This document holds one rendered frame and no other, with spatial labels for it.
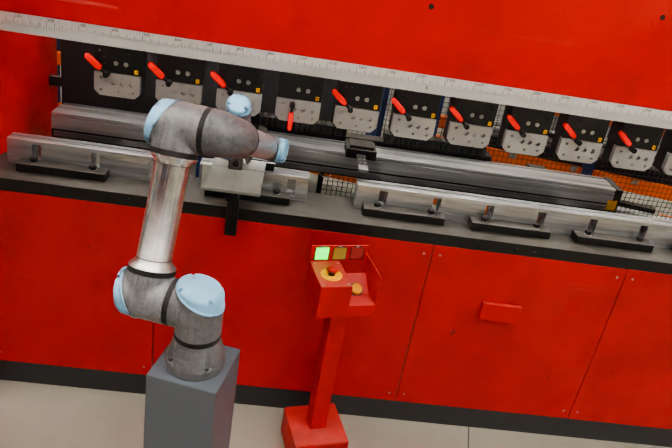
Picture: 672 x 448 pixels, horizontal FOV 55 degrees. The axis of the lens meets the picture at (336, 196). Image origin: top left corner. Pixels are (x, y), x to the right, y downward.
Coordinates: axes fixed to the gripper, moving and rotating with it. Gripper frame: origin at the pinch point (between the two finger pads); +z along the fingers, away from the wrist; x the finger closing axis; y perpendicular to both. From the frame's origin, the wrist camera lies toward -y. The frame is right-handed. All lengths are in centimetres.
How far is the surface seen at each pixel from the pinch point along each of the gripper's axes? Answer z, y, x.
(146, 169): 8.5, -3.4, 31.7
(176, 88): -16.5, 15.7, 22.6
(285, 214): 4.3, -15.5, -18.7
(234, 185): -11.2, -14.2, -1.0
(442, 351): 43, -48, -86
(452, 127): -17, 16, -72
